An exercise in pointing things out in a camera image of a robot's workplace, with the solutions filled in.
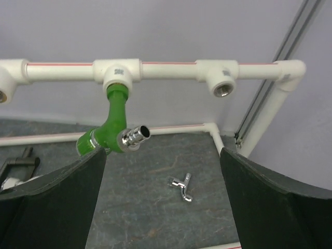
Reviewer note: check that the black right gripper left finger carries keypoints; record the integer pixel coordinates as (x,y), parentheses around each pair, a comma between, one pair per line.
(54,210)

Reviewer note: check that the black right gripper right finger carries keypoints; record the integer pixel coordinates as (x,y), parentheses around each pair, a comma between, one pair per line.
(272,210)

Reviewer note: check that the green plastic water faucet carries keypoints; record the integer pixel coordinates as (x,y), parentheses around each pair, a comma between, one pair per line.
(114,135)

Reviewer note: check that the white plastic faucet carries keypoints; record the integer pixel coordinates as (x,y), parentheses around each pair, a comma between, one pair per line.
(12,182)

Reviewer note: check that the dark bronze faucet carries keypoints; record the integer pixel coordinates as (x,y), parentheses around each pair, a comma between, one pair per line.
(26,160)

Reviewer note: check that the chrome metal faucet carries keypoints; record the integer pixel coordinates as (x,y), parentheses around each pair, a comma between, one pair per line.
(182,185)

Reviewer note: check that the aluminium frame post right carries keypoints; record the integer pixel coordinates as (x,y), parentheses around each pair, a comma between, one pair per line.
(274,90)

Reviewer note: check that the white PVC pipe frame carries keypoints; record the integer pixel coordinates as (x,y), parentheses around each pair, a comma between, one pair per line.
(219,75)

